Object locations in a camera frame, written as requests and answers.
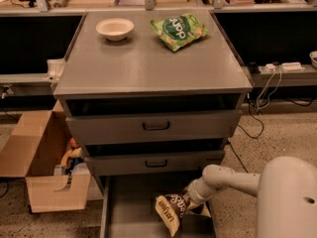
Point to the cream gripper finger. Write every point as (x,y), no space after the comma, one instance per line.
(192,185)
(204,210)

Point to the brown chip bag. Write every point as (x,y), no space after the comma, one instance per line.
(172,207)

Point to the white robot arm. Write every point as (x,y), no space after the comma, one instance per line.
(286,193)

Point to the middle grey drawer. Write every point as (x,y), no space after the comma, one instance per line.
(153,163)

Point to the grey drawer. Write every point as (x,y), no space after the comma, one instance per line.
(153,163)
(129,207)
(158,127)

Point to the bottom grey drawer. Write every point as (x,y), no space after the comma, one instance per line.
(129,207)

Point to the grey drawer cabinet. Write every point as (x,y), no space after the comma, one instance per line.
(141,75)

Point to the top grey drawer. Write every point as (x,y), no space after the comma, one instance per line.
(158,127)

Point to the green chip bag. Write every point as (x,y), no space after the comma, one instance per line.
(179,31)

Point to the items inside cardboard box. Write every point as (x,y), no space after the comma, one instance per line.
(70,159)

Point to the cardboard box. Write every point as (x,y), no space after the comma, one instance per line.
(33,150)

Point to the white power strip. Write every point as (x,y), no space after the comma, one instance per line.
(284,67)

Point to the white bowl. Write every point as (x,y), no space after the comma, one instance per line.
(115,29)

